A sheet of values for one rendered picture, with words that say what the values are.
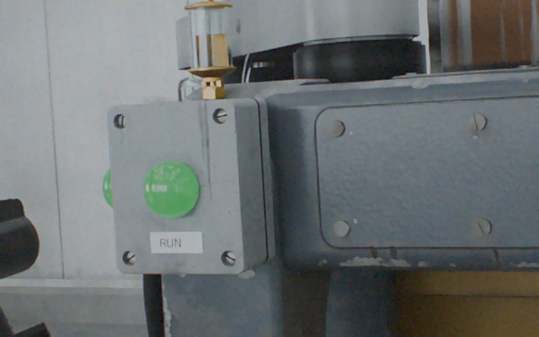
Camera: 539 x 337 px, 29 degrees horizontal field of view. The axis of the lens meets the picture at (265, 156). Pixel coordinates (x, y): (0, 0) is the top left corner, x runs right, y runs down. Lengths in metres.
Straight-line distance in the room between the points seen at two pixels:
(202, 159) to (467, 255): 0.15
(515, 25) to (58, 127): 5.88
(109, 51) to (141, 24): 0.28
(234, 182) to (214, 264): 0.04
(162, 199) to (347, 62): 0.19
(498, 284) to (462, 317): 0.07
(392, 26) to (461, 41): 0.37
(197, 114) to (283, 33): 0.22
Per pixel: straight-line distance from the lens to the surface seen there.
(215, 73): 0.62
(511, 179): 0.55
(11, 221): 0.95
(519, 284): 0.80
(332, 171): 0.57
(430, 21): 1.12
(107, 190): 0.58
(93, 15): 6.68
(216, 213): 0.54
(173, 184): 0.54
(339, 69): 0.68
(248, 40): 0.83
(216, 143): 0.54
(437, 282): 0.81
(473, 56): 1.05
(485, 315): 0.86
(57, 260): 6.92
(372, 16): 0.69
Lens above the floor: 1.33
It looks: 3 degrees down
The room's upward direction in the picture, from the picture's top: 3 degrees counter-clockwise
